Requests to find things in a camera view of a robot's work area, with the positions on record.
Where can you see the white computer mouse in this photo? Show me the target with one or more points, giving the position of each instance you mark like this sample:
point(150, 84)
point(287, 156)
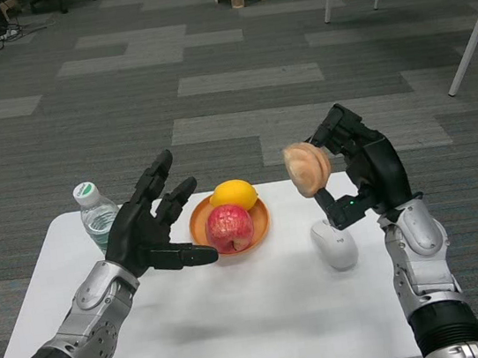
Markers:
point(338, 249)

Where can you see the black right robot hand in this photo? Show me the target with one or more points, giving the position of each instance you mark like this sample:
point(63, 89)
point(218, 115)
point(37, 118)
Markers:
point(382, 172)

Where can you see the red apple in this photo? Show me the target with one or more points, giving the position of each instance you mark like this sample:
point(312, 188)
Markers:
point(228, 227)

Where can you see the orange round plate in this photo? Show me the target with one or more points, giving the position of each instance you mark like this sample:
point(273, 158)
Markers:
point(262, 227)

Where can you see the clear plastic water bottle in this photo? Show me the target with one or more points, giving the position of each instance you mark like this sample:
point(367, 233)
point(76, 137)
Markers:
point(93, 219)

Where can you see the yellow lemon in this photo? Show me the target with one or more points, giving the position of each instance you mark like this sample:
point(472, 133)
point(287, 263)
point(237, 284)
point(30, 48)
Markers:
point(232, 194)

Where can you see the ridged orange bread loaf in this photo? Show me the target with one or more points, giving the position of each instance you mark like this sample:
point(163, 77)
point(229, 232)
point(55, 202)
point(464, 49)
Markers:
point(306, 169)

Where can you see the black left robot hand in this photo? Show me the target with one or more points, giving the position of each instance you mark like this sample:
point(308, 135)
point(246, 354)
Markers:
point(135, 233)

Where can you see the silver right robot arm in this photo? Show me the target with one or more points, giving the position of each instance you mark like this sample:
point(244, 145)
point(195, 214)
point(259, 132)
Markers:
point(417, 243)

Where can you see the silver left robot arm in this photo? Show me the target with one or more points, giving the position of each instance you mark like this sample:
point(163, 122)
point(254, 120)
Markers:
point(88, 307)

